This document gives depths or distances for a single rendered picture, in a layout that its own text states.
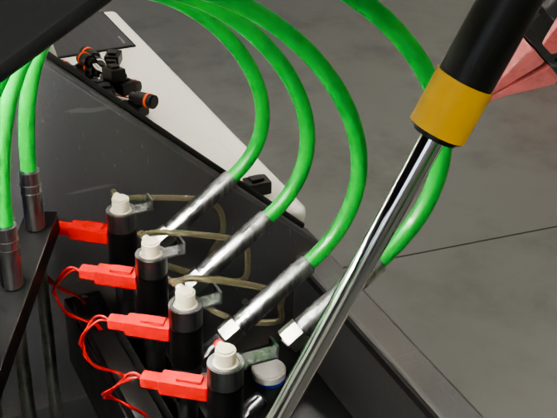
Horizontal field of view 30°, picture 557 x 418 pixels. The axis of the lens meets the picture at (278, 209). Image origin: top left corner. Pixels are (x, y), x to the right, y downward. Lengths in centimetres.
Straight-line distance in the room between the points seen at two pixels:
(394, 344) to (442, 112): 75
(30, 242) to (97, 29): 81
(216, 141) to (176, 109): 11
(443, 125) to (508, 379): 224
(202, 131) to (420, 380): 51
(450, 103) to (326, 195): 286
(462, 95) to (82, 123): 71
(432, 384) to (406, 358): 4
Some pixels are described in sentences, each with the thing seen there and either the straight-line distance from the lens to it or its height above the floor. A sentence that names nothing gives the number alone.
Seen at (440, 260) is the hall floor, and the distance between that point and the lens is 292.
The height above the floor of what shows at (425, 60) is 132.
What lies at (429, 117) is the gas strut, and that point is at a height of 146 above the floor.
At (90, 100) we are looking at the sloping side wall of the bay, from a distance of 99.
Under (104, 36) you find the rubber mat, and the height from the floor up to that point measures 98.
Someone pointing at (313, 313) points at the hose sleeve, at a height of 113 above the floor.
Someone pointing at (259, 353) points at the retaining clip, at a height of 110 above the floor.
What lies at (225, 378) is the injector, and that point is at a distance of 78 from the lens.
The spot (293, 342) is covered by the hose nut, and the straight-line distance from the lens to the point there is 79.
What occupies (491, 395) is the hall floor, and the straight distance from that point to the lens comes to 249.
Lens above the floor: 160
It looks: 31 degrees down
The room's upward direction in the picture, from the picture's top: 2 degrees clockwise
